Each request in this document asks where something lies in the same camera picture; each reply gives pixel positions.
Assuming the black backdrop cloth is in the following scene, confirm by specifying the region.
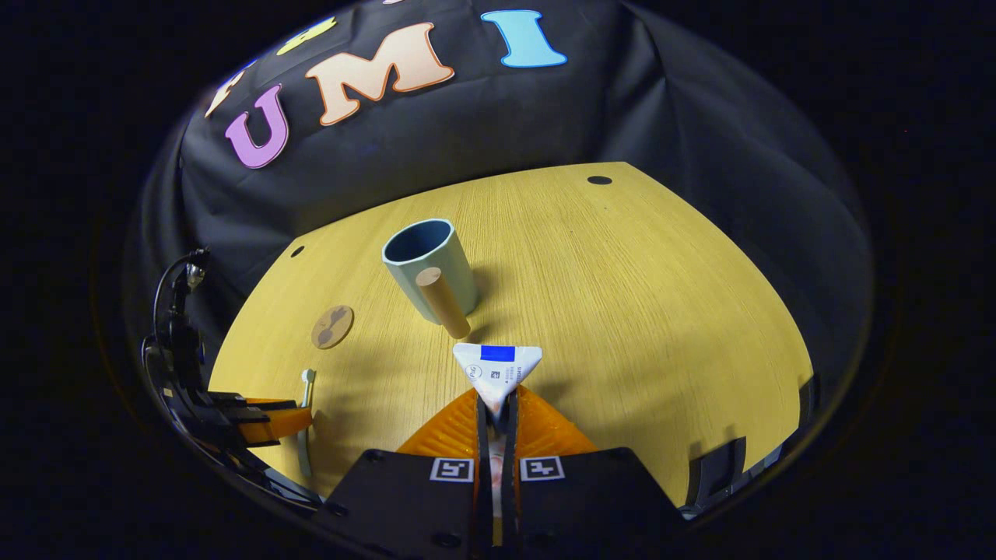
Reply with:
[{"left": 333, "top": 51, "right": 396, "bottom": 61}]
[{"left": 128, "top": 0, "right": 872, "bottom": 405}]

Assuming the pale cup with wooden handle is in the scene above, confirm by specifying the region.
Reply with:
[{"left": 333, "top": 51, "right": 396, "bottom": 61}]
[{"left": 381, "top": 219, "right": 479, "bottom": 341}]

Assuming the white toothbrush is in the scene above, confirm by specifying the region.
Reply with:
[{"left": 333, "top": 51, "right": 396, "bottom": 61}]
[{"left": 295, "top": 369, "right": 317, "bottom": 478}]

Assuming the round brown coaster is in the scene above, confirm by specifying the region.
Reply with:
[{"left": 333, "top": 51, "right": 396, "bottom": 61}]
[{"left": 311, "top": 305, "right": 356, "bottom": 350}]

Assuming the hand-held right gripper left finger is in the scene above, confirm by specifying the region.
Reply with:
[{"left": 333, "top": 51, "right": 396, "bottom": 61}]
[{"left": 319, "top": 388, "right": 493, "bottom": 555}]

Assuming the white toothpaste tube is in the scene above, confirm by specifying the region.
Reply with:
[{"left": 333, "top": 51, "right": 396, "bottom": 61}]
[{"left": 453, "top": 343, "right": 543, "bottom": 522}]

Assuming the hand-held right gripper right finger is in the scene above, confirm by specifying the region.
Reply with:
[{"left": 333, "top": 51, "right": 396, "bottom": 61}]
[{"left": 501, "top": 386, "right": 686, "bottom": 554}]

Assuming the wooden desktop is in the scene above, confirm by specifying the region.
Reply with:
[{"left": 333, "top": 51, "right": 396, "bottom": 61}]
[{"left": 209, "top": 162, "right": 815, "bottom": 508}]

